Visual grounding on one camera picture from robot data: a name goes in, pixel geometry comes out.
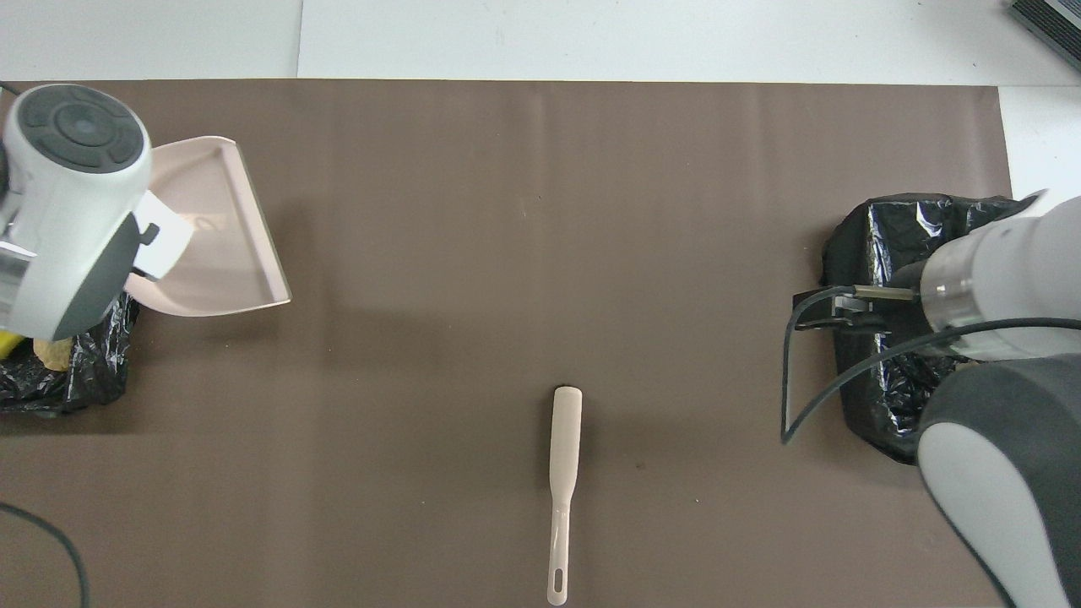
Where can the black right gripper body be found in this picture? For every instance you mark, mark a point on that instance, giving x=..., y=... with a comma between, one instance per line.
x=904, y=274

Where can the beige hand brush black bristles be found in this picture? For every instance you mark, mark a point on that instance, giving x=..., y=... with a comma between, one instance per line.
x=566, y=439

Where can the beige plastic dustpan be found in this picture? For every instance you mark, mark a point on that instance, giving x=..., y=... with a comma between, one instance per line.
x=228, y=245

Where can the striped toy croissant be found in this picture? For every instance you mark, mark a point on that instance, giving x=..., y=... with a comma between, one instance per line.
x=52, y=353

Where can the yellow sponge piece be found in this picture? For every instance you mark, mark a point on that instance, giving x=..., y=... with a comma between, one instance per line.
x=8, y=344

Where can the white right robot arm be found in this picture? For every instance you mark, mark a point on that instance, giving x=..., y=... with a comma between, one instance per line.
x=1013, y=270

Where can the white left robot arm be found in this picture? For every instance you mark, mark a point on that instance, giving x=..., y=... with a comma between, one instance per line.
x=76, y=194

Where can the black bag lined bin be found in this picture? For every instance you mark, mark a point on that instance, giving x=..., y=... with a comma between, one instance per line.
x=93, y=371
x=878, y=245

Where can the dark ribbed device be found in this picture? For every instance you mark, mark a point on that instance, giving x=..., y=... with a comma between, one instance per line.
x=1051, y=25

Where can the brown paper table mat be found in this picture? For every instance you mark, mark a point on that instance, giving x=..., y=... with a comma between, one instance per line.
x=422, y=253

